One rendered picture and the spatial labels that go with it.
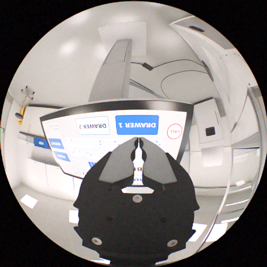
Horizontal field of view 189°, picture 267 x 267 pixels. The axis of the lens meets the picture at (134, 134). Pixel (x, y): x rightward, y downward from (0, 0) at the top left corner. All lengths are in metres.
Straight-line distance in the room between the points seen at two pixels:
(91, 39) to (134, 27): 0.46
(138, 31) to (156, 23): 0.22
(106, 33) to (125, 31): 0.19
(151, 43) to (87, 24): 0.75
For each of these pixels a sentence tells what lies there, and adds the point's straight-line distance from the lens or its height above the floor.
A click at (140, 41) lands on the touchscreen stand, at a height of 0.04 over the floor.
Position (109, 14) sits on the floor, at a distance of 1.10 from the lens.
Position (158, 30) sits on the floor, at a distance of 1.10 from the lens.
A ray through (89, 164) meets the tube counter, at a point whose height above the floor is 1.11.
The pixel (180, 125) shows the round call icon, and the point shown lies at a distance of 0.22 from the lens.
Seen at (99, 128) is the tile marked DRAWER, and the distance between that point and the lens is 0.22.
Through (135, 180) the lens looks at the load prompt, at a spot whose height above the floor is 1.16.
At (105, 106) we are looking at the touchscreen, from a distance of 0.20.
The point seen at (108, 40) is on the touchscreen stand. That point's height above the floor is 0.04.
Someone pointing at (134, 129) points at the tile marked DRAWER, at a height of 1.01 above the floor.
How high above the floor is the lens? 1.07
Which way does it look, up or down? 13 degrees down
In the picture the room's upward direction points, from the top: 179 degrees counter-clockwise
